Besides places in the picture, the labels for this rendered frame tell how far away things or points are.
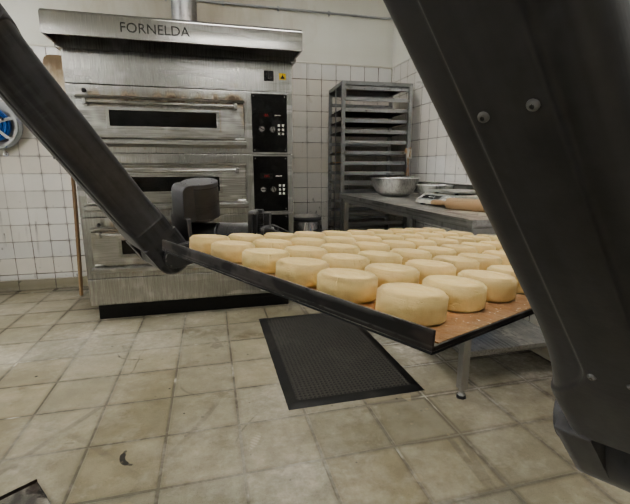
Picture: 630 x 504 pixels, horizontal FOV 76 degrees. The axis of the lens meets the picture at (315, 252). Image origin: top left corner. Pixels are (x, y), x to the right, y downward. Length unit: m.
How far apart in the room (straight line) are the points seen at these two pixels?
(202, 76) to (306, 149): 1.47
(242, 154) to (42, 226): 2.09
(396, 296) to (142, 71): 3.00
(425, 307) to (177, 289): 3.02
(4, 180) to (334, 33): 3.28
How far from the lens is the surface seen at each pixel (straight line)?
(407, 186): 3.20
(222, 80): 3.17
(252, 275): 0.37
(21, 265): 4.54
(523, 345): 2.34
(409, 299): 0.28
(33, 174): 4.38
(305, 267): 0.36
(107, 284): 3.31
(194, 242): 0.52
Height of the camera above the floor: 1.10
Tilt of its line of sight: 12 degrees down
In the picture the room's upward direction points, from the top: straight up
